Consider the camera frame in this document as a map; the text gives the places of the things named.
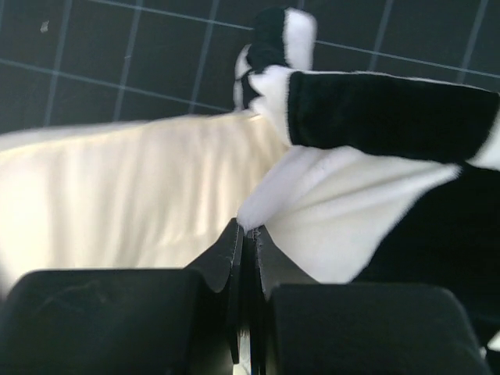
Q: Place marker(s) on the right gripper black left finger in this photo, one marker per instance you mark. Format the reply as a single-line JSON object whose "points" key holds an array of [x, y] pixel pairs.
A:
{"points": [[135, 321]]}

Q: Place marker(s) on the black white checkered pillowcase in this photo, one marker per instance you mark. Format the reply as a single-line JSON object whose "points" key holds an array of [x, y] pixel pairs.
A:
{"points": [[386, 179]]}

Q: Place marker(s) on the black grid cutting mat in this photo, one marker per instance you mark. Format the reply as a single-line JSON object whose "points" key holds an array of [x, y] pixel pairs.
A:
{"points": [[79, 62]]}

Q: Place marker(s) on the cream pillow with bear print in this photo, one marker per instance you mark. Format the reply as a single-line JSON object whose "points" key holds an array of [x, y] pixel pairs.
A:
{"points": [[140, 194]]}

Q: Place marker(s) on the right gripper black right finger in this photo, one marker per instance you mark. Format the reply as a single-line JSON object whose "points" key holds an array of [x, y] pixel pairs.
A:
{"points": [[298, 326]]}

